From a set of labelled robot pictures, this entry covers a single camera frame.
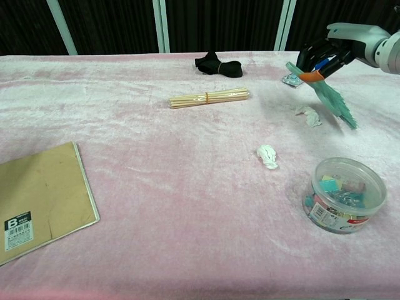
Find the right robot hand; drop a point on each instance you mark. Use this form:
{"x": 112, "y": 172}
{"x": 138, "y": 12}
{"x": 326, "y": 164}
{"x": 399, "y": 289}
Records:
{"x": 350, "y": 37}

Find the small teal broom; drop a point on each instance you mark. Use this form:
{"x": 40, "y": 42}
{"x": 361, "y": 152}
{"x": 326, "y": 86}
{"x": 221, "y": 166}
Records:
{"x": 331, "y": 97}

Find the white paper ball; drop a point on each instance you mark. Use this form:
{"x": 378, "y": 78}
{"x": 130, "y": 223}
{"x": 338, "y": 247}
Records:
{"x": 268, "y": 156}
{"x": 309, "y": 115}

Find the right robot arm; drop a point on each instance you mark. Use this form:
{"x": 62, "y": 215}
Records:
{"x": 390, "y": 53}

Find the blue white toothpaste tube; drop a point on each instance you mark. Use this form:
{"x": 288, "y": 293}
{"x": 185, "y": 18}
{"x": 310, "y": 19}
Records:
{"x": 290, "y": 80}

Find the bundle of wooden sticks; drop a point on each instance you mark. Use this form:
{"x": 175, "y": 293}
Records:
{"x": 209, "y": 98}

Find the clear jar of binder clips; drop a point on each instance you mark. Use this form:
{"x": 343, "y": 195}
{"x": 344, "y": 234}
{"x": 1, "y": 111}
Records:
{"x": 343, "y": 200}

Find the pink plush table cloth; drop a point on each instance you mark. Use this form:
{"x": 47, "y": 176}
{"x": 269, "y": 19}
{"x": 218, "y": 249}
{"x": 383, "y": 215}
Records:
{"x": 187, "y": 187}

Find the black curtain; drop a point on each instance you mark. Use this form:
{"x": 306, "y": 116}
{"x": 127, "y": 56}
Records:
{"x": 115, "y": 25}

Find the brown kraft notebook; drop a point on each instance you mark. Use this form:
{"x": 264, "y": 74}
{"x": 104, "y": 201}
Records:
{"x": 43, "y": 193}

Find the white frame post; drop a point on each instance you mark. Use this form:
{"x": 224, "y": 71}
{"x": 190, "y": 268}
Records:
{"x": 162, "y": 25}
{"x": 64, "y": 29}
{"x": 283, "y": 28}

